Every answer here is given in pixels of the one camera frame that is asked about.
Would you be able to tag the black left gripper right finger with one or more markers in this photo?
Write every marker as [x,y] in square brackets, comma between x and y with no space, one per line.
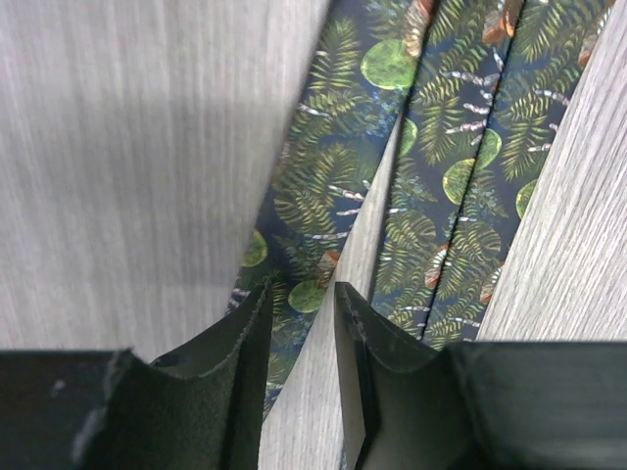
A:
[401,402]

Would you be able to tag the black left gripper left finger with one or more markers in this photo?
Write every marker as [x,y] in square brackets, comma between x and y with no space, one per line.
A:
[199,406]

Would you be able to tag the dark floral patterned tie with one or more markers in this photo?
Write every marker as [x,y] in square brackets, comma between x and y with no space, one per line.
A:
[477,91]

